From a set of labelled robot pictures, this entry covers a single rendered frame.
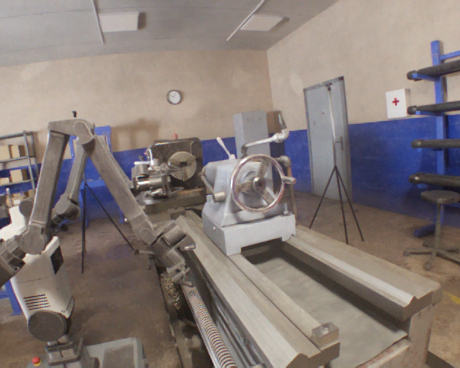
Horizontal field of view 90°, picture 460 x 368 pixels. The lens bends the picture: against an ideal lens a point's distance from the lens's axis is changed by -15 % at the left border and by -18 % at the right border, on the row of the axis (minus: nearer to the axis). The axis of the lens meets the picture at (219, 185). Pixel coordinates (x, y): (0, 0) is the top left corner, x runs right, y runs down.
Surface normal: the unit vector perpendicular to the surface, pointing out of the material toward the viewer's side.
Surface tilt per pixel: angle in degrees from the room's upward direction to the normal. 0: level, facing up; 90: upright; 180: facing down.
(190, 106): 90
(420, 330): 90
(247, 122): 90
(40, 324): 90
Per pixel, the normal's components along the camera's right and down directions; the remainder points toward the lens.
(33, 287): 0.29, 0.12
